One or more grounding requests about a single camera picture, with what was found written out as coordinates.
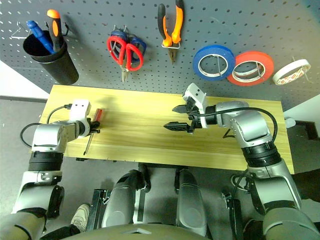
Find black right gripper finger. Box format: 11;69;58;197
163;121;192;133
171;104;188;114

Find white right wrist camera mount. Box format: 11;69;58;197
181;83;208;130

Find black metal stand bracket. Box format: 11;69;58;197
86;188;111;230
221;191;245;240

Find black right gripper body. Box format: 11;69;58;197
185;97;202;136

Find grey right robot leg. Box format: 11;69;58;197
174;168;208;237

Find orange black handled screwdriver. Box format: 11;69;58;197
46;9;65;53

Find blue handled screwdriver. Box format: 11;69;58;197
26;19;55;55

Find orange handled pliers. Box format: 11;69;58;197
157;0;185;65

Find black angular frame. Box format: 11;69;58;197
293;120;320;141

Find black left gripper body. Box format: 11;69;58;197
87;120;101;135

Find red tape roll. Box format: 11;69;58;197
226;51;275;87

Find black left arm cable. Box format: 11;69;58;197
19;104;73;148

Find blue handled scissors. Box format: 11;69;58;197
109;29;148;63

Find red handled screwdriver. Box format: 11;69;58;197
83;108;105;156

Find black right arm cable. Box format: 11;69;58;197
197;107;278;137

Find white round fixture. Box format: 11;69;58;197
283;116;296;129

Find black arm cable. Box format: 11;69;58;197
197;107;278;137
19;104;73;148

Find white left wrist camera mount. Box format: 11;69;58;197
68;99;91;137

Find blue tape roll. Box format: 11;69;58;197
192;44;236;81

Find wire loop pliers hook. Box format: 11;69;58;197
161;41;181;49

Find grey pegboard tool wall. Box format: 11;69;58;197
0;0;320;111

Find grey left robot leg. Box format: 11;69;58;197
101;169;149;228

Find grey robot leg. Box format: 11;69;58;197
174;168;208;237
101;169;149;228

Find grey sneaker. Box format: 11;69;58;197
70;203;91;232

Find white tape roll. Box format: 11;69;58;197
272;58;312;86

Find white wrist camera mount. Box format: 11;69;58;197
181;83;208;130
68;99;91;137

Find grey robot torso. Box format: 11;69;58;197
39;223;213;240

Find red handled scissors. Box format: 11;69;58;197
106;35;145;83

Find metal pegboard hook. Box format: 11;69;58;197
291;56;315;85
11;21;32;40

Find black cup holder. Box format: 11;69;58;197
22;33;80;86

